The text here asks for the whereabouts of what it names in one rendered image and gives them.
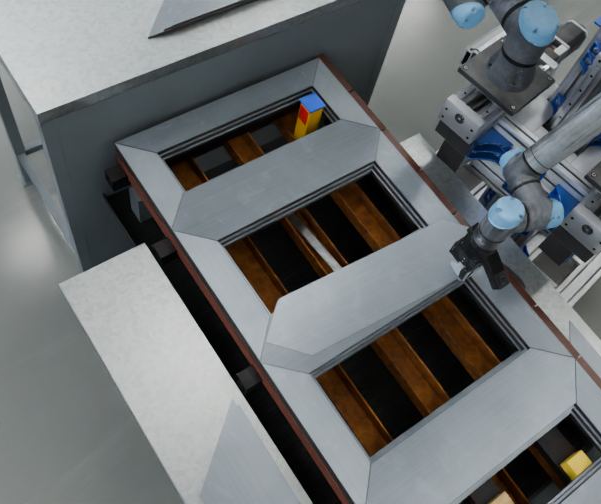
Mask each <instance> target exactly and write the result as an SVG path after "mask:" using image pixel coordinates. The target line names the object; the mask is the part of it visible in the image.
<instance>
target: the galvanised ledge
mask: <svg viewBox="0 0 601 504"><path fill-rule="evenodd" d="M400 144H401V145H402V147H403V148H404V149H405V150H406V151H407V152H408V154H409V155H410V156H411V157H412V158H413V159H414V161H415V162H416V163H417V164H418V165H419V166H420V168H421V169H420V170H423V171H424V172H425V173H426V175H427V176H428V177H429V178H430V179H431V181H432V182H433V183H434V184H435V185H436V186H437V188H438V189H439V190H440V191H441V192H442V193H443V195H444V196H445V197H446V198H447V199H448V200H449V202H450V203H451V204H452V205H453V206H454V207H455V209H456V210H457V213H458V212H459V213H460V214H461V216H462V217H463V218H464V219H465V220H466V221H467V223H468V224H469V225H470V226H473V225H474V224H476V223H477V222H478V223H480V222H481V221H482V219H483V218H484V217H485V215H486V214H487V213H488V211H487V210H486V209H485V208H484V206H483V205H482V204H481V203H480V202H479V201H478V200H477V198H476V197H475V196H474V195H473V194H472V193H471V192H470V190H469V189H468V188H467V187H466V186H465V185H464V184H463V182H462V181H461V180H460V179H459V178H458V177H457V176H456V174H455V173H454V172H453V171H452V170H451V169H450V168H449V167H448V166H447V165H446V164H445V163H444V162H443V161H442V160H441V159H440V158H438V157H437V156H436V154H437V153H436V152H435V150H434V149H433V148H432V147H431V146H430V145H429V144H428V142H427V141H426V140H425V139H424V138H423V137H422V136H421V134H420V133H419V134H417V135H415V136H413V137H411V138H409V139H407V140H405V141H403V142H401V143H400ZM497 251H498V253H499V256H500V258H501V261H502V262H503V263H504V264H506V265H507V266H508V267H509V268H511V269H512V270H513V271H514V272H515V273H516V274H517V275H518V276H519V277H520V278H521V279H522V280H523V282H524V283H525V286H526V289H525V290H526V292H527V293H528V294H529V295H530V296H531V297H532V299H533V300H534V301H535V302H536V303H537V304H536V305H535V307H536V306H539V307H540V308H541V309H542V310H543V312H544V313H545V314H546V315H547V316H548V317H549V319H550V320H551V321H552V322H553V323H554V324H555V326H556V327H557V328H558V329H559V330H560V331H561V333H562V334H563V335H564V336H565V337H566V338H567V340H568V341H569V342H570V339H569V321H571V322H572V323H573V324H574V326H575V327H576V328H577V329H578V330H579V331H580V333H581V334H582V335H583V336H584V337H585V338H586V340H587V341H588V342H589V343H590V344H591V345H592V347H593V348H594V349H595V350H596V351H597V353H598V354H599V355H600V356H601V340H600V339H599V338H598V337H597V336H596V335H595V334H594V332H593V331H592V330H591V329H590V328H589V327H588V326H587V324H586V323H585V322H584V321H583V320H582V319H581V318H580V316H579V315H578V314H577V313H576V312H575V311H574V310H573V308H572V307H571V306H570V305H569V304H568V303H567V301H566V300H565V299H564V298H563V297H562V296H561V295H560V293H559V292H558V291H557V290H556V289H555V288H554V287H553V285H552V284H551V283H550V282H549V281H548V280H547V279H546V277H545V276H544V275H543V274H542V273H541V272H540V271H539V269H538V268H537V267H536V266H535V265H534V264H533V263H532V261H531V260H530V259H529V258H528V257H527V256H526V255H525V253H524V252H523V251H522V250H521V249H520V248H519V247H518V245H517V244H516V243H515V242H514V241H513V240H512V239H511V237H510V236H508V237H507V238H506V240H505V241H504V242H503V243H502V244H501V245H500V247H499V248H498V249H497Z"/></svg>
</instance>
